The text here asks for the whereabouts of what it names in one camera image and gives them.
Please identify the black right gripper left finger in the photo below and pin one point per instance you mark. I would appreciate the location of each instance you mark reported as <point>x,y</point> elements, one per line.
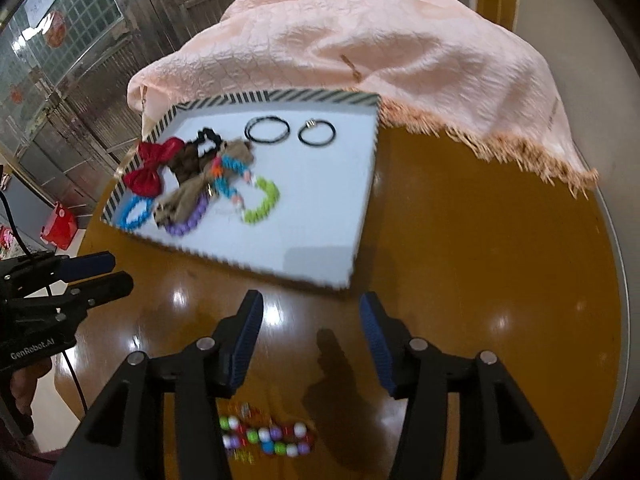
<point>122,435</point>

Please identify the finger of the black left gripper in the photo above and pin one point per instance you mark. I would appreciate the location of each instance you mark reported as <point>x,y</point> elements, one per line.
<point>40,269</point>
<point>76,301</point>

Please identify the red satin bow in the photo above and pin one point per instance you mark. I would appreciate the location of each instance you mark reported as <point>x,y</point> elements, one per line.
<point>145,181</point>

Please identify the red round window decoration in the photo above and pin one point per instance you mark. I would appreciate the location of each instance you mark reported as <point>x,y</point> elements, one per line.
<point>54,29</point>

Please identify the striped black white tray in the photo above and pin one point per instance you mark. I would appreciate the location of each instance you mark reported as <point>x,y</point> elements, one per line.
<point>301,214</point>

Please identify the leopard print bow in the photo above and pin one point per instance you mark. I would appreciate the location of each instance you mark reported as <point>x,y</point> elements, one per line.
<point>180,206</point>

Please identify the pink fringed scarf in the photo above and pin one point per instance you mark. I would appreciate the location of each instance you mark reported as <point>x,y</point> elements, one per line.
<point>437,65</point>

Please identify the red bag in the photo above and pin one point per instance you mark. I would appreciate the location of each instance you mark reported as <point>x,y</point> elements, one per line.
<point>60,228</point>

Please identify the person's left hand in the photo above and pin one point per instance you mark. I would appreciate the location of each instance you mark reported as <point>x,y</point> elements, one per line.
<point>24,382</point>

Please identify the brown scrunchie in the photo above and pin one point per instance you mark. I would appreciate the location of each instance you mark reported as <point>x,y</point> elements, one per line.
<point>188,163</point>

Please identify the black hair tie metal clasp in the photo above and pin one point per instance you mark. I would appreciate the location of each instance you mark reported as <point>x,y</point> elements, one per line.
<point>316,133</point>

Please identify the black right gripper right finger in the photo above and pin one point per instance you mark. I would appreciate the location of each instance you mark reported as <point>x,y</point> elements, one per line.
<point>500,434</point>

